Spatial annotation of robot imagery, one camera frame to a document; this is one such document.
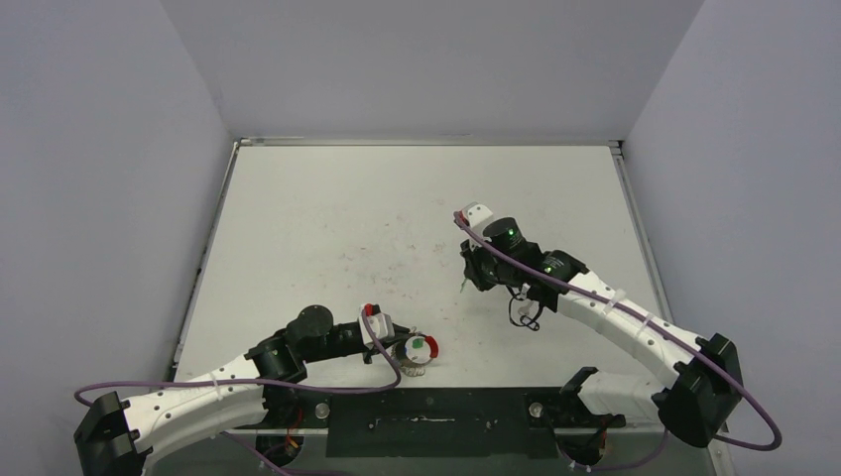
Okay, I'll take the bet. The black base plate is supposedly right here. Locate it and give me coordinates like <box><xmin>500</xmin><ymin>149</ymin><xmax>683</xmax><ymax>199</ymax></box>
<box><xmin>254</xmin><ymin>387</ymin><xmax>626</xmax><ymax>459</ymax></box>

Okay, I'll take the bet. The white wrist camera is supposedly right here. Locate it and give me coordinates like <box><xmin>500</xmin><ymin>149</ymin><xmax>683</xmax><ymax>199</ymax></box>
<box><xmin>358</xmin><ymin>303</ymin><xmax>394</xmax><ymax>348</ymax></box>
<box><xmin>458</xmin><ymin>202</ymin><xmax>495</xmax><ymax>235</ymax></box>

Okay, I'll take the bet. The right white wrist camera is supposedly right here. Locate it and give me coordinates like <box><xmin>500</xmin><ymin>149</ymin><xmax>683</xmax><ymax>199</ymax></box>
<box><xmin>458</xmin><ymin>202</ymin><xmax>495</xmax><ymax>235</ymax></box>

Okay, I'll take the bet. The large keyring with red sleeve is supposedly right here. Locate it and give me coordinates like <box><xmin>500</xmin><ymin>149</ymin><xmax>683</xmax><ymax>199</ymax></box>
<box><xmin>391</xmin><ymin>334</ymin><xmax>439</xmax><ymax>378</ymax></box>

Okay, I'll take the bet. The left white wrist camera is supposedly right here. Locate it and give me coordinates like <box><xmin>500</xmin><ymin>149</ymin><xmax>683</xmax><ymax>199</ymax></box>
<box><xmin>358</xmin><ymin>303</ymin><xmax>394</xmax><ymax>348</ymax></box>

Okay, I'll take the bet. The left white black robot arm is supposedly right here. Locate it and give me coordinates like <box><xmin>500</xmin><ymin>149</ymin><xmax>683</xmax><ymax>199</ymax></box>
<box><xmin>73</xmin><ymin>303</ymin><xmax>439</xmax><ymax>475</ymax></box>

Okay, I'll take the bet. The aluminium frame rail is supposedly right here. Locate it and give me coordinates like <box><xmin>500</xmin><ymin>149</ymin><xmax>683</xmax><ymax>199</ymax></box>
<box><xmin>136</xmin><ymin>387</ymin><xmax>729</xmax><ymax>436</ymax></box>

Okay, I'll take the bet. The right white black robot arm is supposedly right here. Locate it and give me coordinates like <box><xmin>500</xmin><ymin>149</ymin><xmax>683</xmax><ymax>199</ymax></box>
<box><xmin>453</xmin><ymin>209</ymin><xmax>746</xmax><ymax>448</ymax></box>

